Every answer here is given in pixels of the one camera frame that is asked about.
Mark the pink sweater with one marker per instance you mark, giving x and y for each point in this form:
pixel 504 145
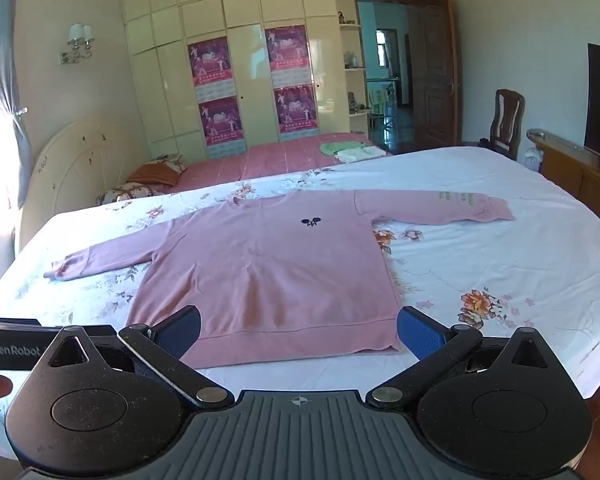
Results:
pixel 270 270

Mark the cream round headboard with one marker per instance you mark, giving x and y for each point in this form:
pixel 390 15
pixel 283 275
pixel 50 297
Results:
pixel 75 170

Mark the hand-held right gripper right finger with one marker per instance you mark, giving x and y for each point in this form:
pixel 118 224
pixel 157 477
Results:
pixel 420 335

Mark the brown patterned pillow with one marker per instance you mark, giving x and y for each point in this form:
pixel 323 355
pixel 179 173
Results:
pixel 130 192

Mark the white round object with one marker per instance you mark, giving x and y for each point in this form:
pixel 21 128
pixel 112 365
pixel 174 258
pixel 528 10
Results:
pixel 533 160

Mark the white floral bed sheet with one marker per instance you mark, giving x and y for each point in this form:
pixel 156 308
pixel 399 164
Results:
pixel 480 260

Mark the grey curtain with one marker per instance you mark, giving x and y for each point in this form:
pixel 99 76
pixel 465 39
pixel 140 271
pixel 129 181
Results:
pixel 0 85

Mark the pink bedspread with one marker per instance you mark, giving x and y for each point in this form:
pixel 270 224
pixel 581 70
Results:
pixel 280 157

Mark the brown wooden door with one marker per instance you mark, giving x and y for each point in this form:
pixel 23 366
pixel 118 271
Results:
pixel 437 85

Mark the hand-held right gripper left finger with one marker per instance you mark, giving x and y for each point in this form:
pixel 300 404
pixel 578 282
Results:
pixel 177 332

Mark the green folded cloth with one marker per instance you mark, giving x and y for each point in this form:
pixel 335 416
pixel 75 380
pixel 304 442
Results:
pixel 332 149

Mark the cream wardrobe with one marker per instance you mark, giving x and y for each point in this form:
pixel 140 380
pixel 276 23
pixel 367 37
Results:
pixel 245 60

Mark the purple wall poster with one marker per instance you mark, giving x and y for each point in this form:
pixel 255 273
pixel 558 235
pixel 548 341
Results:
pixel 287 50
pixel 209 60
pixel 295 110
pixel 221 120

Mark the dark wooden chair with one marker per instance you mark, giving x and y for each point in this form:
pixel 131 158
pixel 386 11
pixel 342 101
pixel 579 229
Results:
pixel 510 110

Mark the orange pillow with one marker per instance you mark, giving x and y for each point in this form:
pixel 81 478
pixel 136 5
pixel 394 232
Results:
pixel 152 174

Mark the wooden cabinet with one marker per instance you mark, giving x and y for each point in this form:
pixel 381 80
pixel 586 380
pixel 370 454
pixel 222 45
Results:
pixel 590 185

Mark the wall lamp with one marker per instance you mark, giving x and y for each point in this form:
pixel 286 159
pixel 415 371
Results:
pixel 80 40

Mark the white folded cloth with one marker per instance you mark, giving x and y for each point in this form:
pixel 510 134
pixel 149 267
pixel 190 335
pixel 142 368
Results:
pixel 360 154

